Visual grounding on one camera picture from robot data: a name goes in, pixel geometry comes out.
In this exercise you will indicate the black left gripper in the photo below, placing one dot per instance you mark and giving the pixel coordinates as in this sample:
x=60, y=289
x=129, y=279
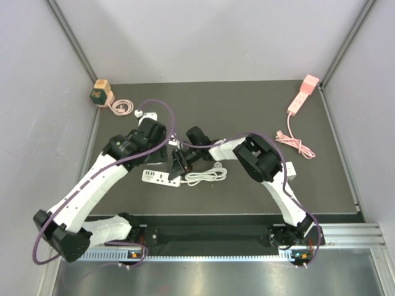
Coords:
x=160, y=155

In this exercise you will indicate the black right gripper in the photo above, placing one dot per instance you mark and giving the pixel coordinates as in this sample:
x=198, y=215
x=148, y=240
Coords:
x=177, y=168

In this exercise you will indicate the white power strip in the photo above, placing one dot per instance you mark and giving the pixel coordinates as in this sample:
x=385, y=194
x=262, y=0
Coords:
x=159, y=178

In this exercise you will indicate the green wooden hexagon socket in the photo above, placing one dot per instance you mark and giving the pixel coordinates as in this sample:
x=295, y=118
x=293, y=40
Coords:
x=101, y=94

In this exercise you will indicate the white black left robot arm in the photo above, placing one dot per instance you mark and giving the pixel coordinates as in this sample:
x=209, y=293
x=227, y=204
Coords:
x=64, y=226

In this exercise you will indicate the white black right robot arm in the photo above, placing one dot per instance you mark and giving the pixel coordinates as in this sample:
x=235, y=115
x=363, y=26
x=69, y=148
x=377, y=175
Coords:
x=264, y=164

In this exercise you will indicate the white cube adapter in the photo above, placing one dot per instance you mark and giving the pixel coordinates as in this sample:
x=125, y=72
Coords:
x=290, y=171

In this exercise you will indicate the pink power strip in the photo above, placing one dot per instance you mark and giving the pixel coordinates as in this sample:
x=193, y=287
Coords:
x=297, y=103

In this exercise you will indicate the pink cube adapter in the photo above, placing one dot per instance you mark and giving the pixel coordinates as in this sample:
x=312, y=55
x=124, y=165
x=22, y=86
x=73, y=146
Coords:
x=309, y=84

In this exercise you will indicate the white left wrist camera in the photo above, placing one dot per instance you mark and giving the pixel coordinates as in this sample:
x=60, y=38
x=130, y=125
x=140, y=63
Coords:
x=141, y=115

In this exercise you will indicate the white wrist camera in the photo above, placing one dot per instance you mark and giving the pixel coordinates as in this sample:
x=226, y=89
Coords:
x=174, y=142
x=141, y=115

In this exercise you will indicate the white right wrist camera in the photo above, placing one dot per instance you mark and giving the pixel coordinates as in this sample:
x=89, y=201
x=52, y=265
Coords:
x=174, y=142

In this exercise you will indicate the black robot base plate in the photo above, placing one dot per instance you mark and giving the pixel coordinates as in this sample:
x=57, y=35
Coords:
x=216, y=235

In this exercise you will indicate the grey cable duct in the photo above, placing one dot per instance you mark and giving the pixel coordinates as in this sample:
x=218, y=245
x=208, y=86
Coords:
x=125, y=255

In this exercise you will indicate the aluminium frame rail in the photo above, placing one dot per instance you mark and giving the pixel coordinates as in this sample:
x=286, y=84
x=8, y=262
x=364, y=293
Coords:
x=351, y=235

